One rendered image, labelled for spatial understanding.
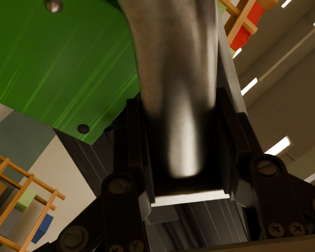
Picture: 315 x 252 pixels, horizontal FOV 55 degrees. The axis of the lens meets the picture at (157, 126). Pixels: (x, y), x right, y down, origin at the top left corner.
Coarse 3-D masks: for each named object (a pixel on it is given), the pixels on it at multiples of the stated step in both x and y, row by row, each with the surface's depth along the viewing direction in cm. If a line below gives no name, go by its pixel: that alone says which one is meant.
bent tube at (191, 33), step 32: (128, 0) 9; (160, 0) 8; (192, 0) 8; (160, 32) 9; (192, 32) 9; (160, 64) 10; (192, 64) 10; (160, 96) 11; (192, 96) 11; (160, 128) 12; (192, 128) 12; (160, 160) 13; (192, 160) 13; (160, 192) 14; (192, 192) 13
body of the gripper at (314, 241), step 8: (256, 240) 8; (264, 240) 8; (272, 240) 8; (280, 240) 8; (288, 240) 8; (296, 240) 8; (304, 240) 8; (312, 240) 8; (192, 248) 8; (200, 248) 8; (208, 248) 8; (216, 248) 8; (224, 248) 8; (232, 248) 8; (240, 248) 8; (248, 248) 8; (256, 248) 8; (264, 248) 8; (272, 248) 8; (280, 248) 8; (288, 248) 8; (296, 248) 8; (304, 248) 8; (312, 248) 8
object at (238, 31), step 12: (228, 0) 331; (240, 0) 401; (252, 0) 341; (264, 0) 374; (276, 0) 372; (228, 12) 337; (240, 12) 332; (252, 12) 353; (264, 12) 387; (228, 24) 372; (240, 24) 327; (252, 24) 340; (228, 36) 317; (240, 36) 338
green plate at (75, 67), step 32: (0, 0) 18; (32, 0) 18; (64, 0) 18; (96, 0) 19; (0, 32) 20; (32, 32) 20; (64, 32) 20; (96, 32) 20; (128, 32) 20; (0, 64) 21; (32, 64) 21; (64, 64) 21; (96, 64) 22; (128, 64) 22; (0, 96) 23; (32, 96) 23; (64, 96) 23; (96, 96) 23; (128, 96) 24; (64, 128) 25; (96, 128) 25
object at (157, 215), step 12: (120, 120) 25; (108, 132) 24; (180, 204) 28; (156, 216) 27; (168, 216) 27; (180, 216) 30; (156, 228) 29; (168, 228) 31; (180, 228) 28; (168, 240) 30; (180, 240) 29; (192, 240) 32
